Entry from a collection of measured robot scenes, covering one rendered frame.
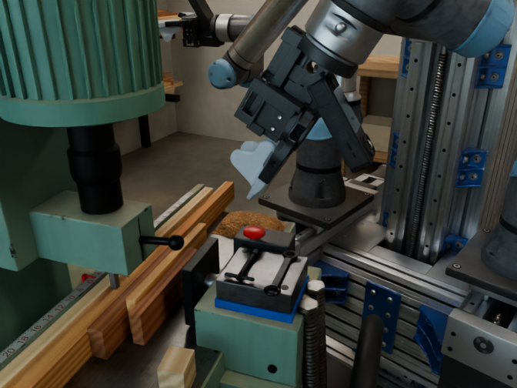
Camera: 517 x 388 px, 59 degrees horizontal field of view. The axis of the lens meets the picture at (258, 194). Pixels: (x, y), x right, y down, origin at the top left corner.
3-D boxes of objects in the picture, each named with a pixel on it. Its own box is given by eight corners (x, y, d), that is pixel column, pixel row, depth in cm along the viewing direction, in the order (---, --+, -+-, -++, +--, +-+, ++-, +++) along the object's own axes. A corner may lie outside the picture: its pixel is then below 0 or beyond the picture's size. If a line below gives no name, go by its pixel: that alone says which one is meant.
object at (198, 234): (139, 335, 60) (134, 300, 58) (130, 332, 61) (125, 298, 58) (208, 252, 79) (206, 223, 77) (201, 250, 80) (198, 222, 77)
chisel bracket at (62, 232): (129, 288, 56) (121, 227, 52) (38, 267, 60) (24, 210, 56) (160, 257, 62) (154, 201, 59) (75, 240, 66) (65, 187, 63)
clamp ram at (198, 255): (236, 337, 59) (235, 280, 56) (185, 325, 62) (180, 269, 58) (258, 296, 67) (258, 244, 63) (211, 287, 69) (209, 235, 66)
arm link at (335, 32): (387, 29, 50) (381, 36, 43) (362, 65, 52) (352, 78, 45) (331, -9, 50) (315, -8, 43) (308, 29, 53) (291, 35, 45)
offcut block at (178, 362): (185, 400, 51) (183, 373, 49) (159, 396, 52) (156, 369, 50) (196, 374, 54) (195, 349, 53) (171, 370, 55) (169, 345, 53)
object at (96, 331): (106, 360, 56) (101, 332, 55) (91, 356, 57) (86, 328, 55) (189, 263, 76) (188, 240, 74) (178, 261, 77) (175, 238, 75)
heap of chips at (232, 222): (275, 244, 82) (275, 230, 81) (211, 233, 85) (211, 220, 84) (287, 223, 89) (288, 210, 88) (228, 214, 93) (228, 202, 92)
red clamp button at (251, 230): (261, 242, 60) (261, 235, 60) (240, 239, 61) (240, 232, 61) (268, 232, 63) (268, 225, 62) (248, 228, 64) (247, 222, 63)
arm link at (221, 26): (225, 17, 123) (240, 11, 129) (211, 16, 125) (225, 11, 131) (228, 45, 127) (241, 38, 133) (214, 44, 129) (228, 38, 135)
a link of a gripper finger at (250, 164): (220, 177, 60) (253, 121, 55) (257, 202, 59) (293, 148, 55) (210, 185, 57) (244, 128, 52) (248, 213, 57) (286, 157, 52)
